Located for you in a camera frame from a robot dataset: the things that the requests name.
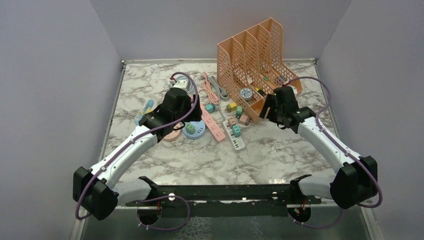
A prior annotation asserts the teal plug adapter front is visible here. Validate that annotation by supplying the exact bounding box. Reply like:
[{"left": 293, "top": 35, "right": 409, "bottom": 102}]
[{"left": 232, "top": 124, "right": 242, "bottom": 138}]

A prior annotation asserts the teal plug adapter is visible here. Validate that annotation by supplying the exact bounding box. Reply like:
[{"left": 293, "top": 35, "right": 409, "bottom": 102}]
[
  {"left": 232, "top": 124, "right": 242, "bottom": 138},
  {"left": 204, "top": 103, "right": 216, "bottom": 113}
]

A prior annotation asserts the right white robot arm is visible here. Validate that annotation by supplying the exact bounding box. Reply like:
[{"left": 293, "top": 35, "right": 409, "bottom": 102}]
[{"left": 259, "top": 86, "right": 381, "bottom": 209}]

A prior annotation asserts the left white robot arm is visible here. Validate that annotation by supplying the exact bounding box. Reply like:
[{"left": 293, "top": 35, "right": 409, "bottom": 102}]
[{"left": 72, "top": 87, "right": 202, "bottom": 221}]

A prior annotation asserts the teal plug adapter behind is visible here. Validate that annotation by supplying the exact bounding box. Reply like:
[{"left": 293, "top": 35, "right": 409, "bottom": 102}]
[{"left": 204, "top": 103, "right": 216, "bottom": 113}]

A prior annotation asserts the dark green plug adapter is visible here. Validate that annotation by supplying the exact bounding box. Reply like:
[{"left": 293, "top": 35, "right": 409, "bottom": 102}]
[{"left": 235, "top": 106, "right": 243, "bottom": 119}]

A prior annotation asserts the yellow plug adapter centre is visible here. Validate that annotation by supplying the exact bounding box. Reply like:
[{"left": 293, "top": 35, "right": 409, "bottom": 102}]
[{"left": 226, "top": 102, "right": 237, "bottom": 113}]

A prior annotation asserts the blue oval power strip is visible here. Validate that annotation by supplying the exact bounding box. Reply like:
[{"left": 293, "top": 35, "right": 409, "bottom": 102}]
[{"left": 134, "top": 99, "right": 158, "bottom": 126}]

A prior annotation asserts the blue round power strip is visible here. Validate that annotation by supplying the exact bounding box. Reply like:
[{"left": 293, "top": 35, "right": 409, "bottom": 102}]
[{"left": 182, "top": 120, "right": 206, "bottom": 140}]

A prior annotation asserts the pink round power strip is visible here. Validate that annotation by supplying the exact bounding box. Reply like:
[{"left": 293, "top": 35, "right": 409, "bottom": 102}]
[{"left": 162, "top": 123, "right": 184, "bottom": 142}]

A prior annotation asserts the blue patterned round tin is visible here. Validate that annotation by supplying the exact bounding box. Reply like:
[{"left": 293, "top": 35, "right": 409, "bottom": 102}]
[{"left": 239, "top": 88, "right": 253, "bottom": 102}]

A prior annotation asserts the orange mesh file organizer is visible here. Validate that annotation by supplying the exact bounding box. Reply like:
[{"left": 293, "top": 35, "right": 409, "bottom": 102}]
[{"left": 217, "top": 18, "right": 303, "bottom": 124}]

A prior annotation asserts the white power strip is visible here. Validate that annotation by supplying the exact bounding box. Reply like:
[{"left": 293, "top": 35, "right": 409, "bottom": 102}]
[{"left": 222, "top": 120, "right": 246, "bottom": 151}]

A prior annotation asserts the light blue coiled cable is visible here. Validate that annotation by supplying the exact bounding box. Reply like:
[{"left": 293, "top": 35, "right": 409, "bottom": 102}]
[{"left": 174, "top": 75, "right": 196, "bottom": 97}]

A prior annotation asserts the pink cable bundle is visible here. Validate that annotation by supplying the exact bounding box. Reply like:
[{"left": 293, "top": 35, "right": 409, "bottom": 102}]
[{"left": 198, "top": 71, "right": 220, "bottom": 107}]

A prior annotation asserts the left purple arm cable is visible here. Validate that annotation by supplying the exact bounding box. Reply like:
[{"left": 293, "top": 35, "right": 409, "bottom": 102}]
[{"left": 75, "top": 71, "right": 200, "bottom": 232}]

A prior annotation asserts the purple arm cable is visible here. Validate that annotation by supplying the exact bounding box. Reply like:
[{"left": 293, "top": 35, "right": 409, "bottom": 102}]
[
  {"left": 283, "top": 76, "right": 384, "bottom": 229},
  {"left": 75, "top": 71, "right": 200, "bottom": 232}
]

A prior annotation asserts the black mounting rail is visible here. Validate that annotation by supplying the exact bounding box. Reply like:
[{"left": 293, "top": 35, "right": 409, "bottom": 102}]
[{"left": 125, "top": 176, "right": 321, "bottom": 218}]

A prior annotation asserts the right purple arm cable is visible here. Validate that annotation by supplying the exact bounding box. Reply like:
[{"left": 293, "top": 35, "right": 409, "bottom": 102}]
[{"left": 283, "top": 76, "right": 384, "bottom": 229}]

